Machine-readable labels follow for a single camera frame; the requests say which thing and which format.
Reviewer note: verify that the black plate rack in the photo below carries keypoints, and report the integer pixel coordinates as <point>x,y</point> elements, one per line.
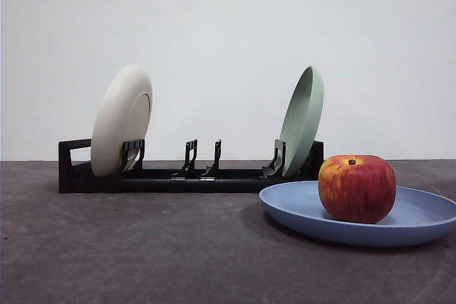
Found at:
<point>89,184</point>

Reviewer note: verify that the cream white plate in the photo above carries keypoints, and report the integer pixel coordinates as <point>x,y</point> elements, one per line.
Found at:
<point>114,115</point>

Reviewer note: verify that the pale green plate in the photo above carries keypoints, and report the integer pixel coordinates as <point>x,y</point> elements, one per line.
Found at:
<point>303,122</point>

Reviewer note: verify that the red yellow apple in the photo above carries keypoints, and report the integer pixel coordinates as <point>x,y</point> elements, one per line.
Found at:
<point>356,190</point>

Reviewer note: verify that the blue plate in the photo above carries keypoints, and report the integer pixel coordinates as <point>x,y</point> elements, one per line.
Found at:
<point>295,204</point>

